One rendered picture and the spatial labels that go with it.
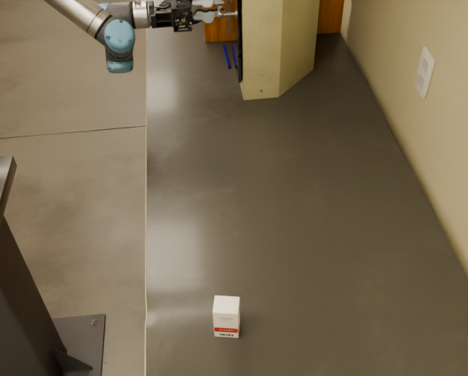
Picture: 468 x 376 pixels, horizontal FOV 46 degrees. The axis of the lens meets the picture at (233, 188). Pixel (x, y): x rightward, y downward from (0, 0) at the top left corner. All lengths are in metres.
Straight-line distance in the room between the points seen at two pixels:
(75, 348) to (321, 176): 1.26
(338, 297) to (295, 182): 0.36
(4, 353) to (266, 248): 1.02
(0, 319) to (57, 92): 2.09
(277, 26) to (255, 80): 0.18
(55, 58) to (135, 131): 1.04
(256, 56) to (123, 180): 1.43
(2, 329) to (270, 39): 1.17
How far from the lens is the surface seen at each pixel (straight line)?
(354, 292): 1.22
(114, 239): 2.60
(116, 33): 1.45
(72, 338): 2.32
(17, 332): 1.85
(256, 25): 1.58
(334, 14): 2.05
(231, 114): 1.65
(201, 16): 1.66
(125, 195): 2.79
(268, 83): 1.69
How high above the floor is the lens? 1.92
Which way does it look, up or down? 44 degrees down
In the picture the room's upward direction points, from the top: 2 degrees counter-clockwise
